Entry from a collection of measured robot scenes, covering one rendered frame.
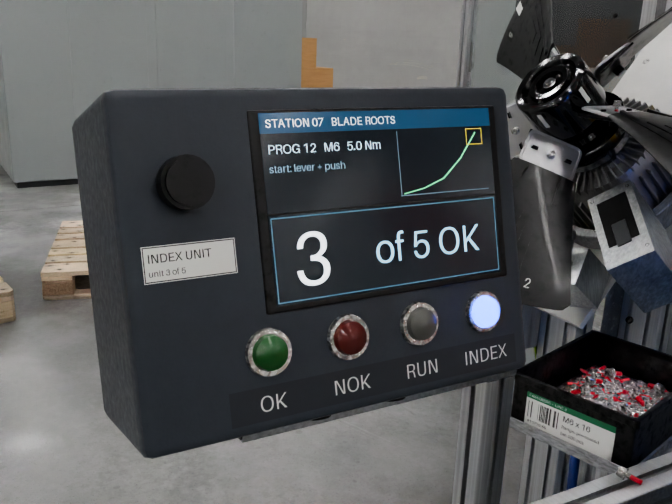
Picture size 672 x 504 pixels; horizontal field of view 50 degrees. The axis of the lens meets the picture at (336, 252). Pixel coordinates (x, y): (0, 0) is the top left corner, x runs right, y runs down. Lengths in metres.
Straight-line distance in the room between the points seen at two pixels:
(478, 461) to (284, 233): 0.30
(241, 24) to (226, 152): 6.38
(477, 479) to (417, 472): 1.70
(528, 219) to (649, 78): 0.53
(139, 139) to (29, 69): 5.92
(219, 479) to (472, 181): 1.89
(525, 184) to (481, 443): 0.61
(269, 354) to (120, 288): 0.08
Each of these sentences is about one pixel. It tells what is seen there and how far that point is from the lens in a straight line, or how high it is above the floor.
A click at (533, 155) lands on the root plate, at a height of 1.11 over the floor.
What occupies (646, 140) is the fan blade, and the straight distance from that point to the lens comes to 1.05.
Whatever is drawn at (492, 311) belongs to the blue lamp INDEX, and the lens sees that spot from 0.47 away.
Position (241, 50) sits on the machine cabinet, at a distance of 6.76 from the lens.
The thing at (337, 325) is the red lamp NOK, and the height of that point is 1.12.
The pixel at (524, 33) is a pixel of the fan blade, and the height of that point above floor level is 1.30.
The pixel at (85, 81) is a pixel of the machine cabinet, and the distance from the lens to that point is 6.36.
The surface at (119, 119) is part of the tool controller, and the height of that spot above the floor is 1.24.
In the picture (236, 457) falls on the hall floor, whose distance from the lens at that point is 2.38.
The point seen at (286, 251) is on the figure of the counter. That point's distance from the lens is 0.40.
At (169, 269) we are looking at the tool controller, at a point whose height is 1.17.
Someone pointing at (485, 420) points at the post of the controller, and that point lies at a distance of 0.61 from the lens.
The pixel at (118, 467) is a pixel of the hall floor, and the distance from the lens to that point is 2.38.
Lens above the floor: 1.28
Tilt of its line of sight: 17 degrees down
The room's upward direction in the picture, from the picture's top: 2 degrees clockwise
